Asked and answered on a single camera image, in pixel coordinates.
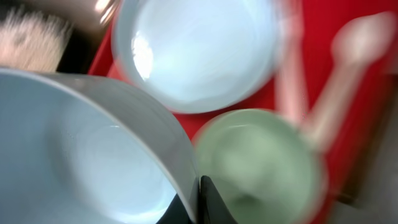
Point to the grey dishwasher rack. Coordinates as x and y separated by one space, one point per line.
370 195

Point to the food scraps and rice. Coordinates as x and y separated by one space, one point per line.
33 41

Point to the clear plastic waste bin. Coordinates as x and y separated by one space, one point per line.
105 10

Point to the light blue plate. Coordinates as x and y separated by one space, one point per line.
197 56

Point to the mint green bowl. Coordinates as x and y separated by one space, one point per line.
264 169

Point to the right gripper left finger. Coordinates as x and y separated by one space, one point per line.
175 214

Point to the red serving tray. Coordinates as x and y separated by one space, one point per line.
322 19

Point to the light blue bowl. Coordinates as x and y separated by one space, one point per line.
90 149

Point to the white plastic spoon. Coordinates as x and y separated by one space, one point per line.
358 44

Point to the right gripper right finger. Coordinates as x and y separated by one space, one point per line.
212 209

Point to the black waste tray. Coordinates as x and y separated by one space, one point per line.
78 54

